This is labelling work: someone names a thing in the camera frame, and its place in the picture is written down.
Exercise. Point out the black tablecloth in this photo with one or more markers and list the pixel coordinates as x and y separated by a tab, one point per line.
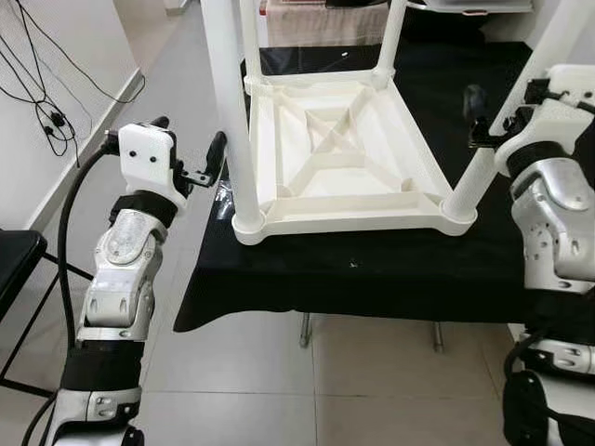
372	279

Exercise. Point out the green lidded clear box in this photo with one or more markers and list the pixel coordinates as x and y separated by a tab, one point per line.
474	6

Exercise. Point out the beige patterned cloth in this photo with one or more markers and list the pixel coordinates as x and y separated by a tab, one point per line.
325	23

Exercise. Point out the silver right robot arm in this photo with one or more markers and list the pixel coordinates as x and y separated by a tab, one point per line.
553	223

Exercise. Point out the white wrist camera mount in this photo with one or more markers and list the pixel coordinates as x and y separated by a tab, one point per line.
558	121
149	158

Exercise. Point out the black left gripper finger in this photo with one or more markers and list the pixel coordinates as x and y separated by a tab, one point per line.
160	123
217	156

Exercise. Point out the black folding chair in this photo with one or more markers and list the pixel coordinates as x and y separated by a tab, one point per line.
17	255

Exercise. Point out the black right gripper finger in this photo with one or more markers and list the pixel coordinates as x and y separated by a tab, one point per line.
475	105

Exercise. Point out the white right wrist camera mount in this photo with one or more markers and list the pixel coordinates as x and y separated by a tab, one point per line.
558	121

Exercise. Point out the white plastic table leg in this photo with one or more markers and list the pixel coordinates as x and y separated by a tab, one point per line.
390	37
228	102
251	37
474	181

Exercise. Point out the white plastic table top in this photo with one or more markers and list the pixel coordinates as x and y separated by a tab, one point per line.
344	200

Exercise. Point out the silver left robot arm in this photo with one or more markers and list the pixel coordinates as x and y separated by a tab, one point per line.
116	269

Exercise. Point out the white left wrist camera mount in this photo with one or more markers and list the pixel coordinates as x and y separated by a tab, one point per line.
149	158

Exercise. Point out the clear plastic bag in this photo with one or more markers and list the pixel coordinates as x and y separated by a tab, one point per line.
223	200

